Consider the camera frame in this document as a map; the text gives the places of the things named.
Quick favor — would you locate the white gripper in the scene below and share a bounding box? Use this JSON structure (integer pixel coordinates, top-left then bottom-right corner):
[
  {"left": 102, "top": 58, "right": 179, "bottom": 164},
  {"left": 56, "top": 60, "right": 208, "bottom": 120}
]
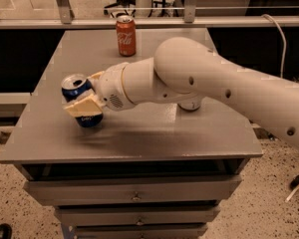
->
[{"left": 63, "top": 63, "right": 136, "bottom": 118}]

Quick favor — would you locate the blue Pepsi can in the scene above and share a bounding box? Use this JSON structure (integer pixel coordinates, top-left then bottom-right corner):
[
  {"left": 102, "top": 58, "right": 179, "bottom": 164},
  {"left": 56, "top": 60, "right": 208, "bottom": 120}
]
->
[{"left": 61, "top": 74, "right": 103, "bottom": 127}]

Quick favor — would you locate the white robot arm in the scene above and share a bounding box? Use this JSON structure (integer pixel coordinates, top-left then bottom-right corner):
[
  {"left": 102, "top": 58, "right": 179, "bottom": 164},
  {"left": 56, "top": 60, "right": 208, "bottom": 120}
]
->
[{"left": 62, "top": 37, "right": 299, "bottom": 149}]

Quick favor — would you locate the orange Coca-Cola can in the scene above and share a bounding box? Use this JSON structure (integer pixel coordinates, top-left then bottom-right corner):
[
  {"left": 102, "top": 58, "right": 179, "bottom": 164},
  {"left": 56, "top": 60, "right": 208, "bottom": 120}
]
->
[{"left": 116, "top": 15, "right": 137, "bottom": 57}]

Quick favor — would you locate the white green 7UP can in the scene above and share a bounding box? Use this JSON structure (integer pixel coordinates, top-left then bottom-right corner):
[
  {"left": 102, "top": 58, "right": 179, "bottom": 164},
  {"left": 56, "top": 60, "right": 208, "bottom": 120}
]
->
[{"left": 178, "top": 97, "right": 201, "bottom": 112}]

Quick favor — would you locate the black office chair base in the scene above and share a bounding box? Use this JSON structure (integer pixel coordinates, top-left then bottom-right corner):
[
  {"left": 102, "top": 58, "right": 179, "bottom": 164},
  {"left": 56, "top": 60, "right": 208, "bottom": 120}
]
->
[{"left": 103, "top": 0, "right": 138, "bottom": 17}]

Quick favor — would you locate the grey drawer cabinet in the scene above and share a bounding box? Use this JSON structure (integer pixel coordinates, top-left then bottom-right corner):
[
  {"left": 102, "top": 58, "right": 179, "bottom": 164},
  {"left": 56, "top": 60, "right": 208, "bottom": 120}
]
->
[{"left": 0, "top": 30, "right": 262, "bottom": 239}]

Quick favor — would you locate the black shoe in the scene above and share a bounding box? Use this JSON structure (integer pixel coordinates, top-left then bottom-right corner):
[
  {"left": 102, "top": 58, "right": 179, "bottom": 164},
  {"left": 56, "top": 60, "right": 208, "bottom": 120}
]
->
[{"left": 0, "top": 223, "right": 12, "bottom": 239}]

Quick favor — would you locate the black white caster leg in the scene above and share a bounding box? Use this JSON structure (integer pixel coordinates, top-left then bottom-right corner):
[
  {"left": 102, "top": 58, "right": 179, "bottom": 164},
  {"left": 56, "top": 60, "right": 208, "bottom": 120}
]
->
[{"left": 285, "top": 175, "right": 299, "bottom": 202}]

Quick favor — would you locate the metal railing frame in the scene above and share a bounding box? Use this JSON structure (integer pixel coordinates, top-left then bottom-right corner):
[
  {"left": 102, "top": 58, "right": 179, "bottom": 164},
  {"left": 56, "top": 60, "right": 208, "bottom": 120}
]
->
[{"left": 0, "top": 0, "right": 299, "bottom": 30}]

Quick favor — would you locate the white cable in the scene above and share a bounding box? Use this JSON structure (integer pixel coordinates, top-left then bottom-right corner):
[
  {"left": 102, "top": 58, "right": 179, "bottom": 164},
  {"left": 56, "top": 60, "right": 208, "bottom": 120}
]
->
[{"left": 261, "top": 13, "right": 288, "bottom": 80}]

